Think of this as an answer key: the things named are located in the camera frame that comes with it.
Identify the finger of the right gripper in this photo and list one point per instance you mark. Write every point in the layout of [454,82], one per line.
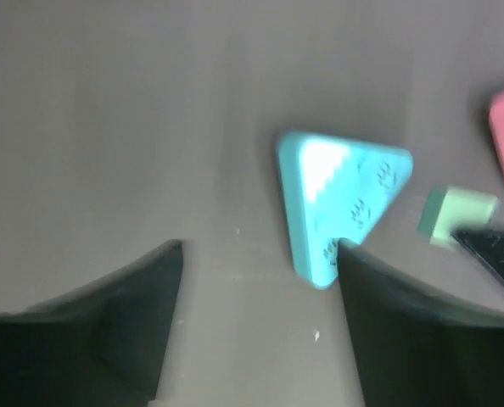
[486,245]

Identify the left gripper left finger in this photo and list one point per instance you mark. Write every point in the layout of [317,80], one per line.
[101,345]

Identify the mint green small plug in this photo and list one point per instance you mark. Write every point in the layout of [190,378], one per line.
[448,208]

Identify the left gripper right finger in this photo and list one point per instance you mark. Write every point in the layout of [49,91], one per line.
[415,345]

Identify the teal triangular power strip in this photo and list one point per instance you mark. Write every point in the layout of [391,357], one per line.
[334,189]

